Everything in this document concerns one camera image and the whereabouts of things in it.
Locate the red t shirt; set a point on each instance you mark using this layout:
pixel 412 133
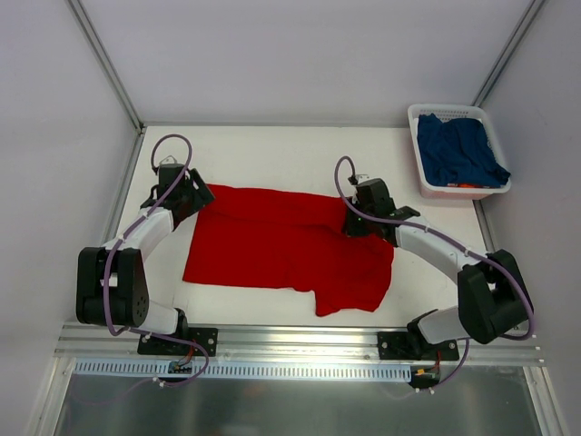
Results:
pixel 263 238

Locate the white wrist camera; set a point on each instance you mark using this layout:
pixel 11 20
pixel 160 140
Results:
pixel 168 160
pixel 362 177

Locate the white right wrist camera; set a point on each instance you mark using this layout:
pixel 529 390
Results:
pixel 362 177

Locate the white slotted cable duct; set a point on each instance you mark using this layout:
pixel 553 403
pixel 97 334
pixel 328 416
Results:
pixel 245 370

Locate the aluminium mounting rail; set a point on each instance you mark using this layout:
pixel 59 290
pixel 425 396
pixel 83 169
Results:
pixel 288 344

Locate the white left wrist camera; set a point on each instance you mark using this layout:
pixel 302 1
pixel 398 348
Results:
pixel 168 160

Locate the blue t shirt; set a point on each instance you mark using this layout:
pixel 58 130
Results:
pixel 456 152

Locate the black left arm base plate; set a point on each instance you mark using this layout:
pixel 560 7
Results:
pixel 203 336

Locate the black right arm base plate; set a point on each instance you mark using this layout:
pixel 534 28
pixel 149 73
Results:
pixel 413 347

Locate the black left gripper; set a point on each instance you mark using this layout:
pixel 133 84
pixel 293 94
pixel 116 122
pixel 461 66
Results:
pixel 200 190

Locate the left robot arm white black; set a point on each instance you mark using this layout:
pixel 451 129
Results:
pixel 111 287

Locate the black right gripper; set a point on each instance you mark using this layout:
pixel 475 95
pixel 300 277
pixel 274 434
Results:
pixel 356 225

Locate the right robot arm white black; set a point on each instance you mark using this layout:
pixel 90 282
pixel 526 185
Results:
pixel 492 296

